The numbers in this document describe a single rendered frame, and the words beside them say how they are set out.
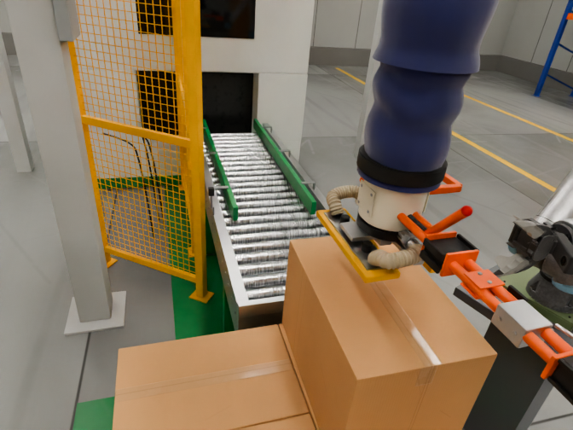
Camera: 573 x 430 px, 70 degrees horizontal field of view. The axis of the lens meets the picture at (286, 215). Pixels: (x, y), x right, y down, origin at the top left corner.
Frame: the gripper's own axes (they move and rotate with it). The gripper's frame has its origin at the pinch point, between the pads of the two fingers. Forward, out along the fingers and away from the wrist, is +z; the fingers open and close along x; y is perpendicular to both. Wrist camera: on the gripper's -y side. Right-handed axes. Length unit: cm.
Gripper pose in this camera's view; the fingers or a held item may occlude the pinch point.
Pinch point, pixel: (504, 252)
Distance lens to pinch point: 107.1
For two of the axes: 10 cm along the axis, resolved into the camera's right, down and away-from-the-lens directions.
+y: -3.0, -5.0, 8.1
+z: -9.5, 0.9, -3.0
